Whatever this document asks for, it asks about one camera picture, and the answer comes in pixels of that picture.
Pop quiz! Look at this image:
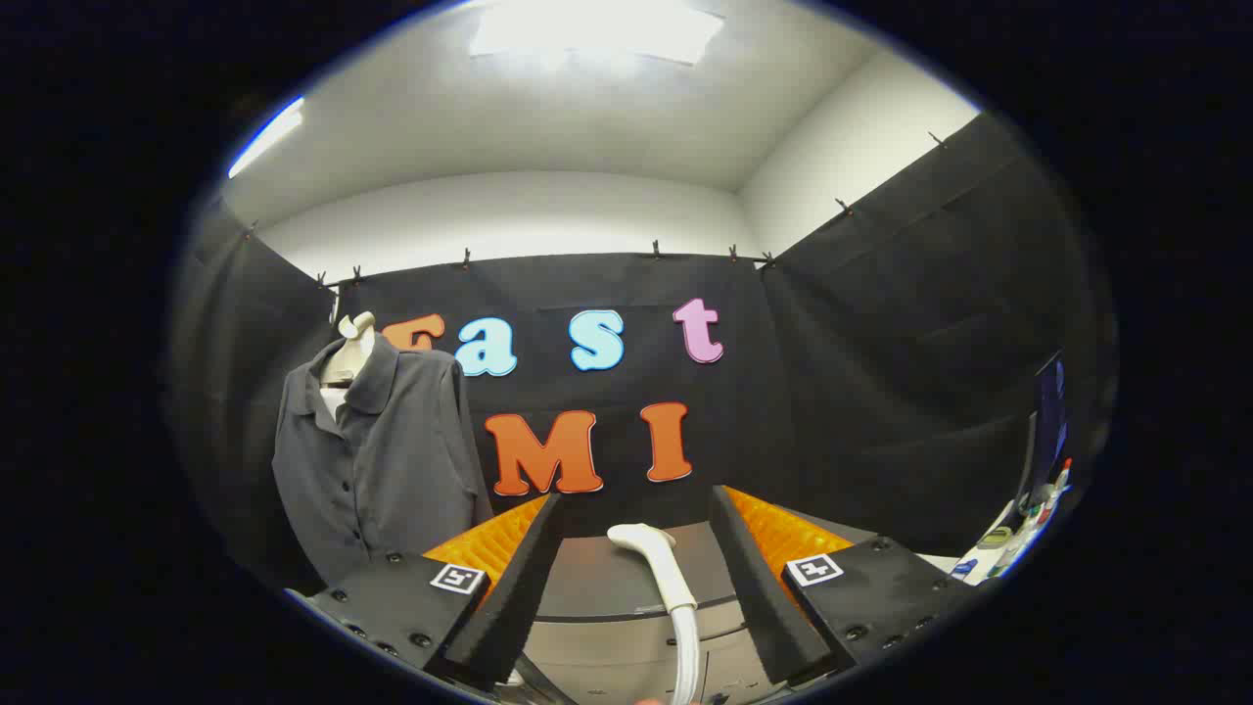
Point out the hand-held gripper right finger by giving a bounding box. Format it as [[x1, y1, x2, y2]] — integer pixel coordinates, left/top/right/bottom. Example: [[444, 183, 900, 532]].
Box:
[[707, 485, 980, 686]]

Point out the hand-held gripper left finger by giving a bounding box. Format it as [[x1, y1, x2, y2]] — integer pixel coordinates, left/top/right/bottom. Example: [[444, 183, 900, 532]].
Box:
[[284, 493, 567, 691]]

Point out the white garment steamer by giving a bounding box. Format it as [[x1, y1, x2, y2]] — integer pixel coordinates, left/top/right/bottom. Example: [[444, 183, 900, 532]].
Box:
[[607, 523, 702, 705]]

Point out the grey button-up shirt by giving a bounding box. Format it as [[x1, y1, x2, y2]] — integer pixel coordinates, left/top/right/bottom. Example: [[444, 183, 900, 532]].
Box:
[[272, 333, 495, 588]]

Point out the beige garment hanger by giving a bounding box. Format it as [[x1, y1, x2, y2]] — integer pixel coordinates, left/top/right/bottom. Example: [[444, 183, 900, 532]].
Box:
[[320, 311, 378, 388]]

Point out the grey cabinet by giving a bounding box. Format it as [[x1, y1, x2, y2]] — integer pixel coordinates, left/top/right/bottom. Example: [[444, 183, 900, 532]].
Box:
[[524, 519, 946, 705]]

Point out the black backdrop cloth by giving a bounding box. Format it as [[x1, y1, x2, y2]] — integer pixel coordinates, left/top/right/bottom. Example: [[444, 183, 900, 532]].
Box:
[[166, 110, 1122, 588]]

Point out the dark computer monitor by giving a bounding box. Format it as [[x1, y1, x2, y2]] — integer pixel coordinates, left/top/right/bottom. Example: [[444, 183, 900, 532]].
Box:
[[1016, 350, 1069, 512]]

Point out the narrow ceiling light strip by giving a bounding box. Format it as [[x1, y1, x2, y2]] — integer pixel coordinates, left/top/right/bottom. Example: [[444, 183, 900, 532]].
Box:
[[227, 97, 305, 180]]

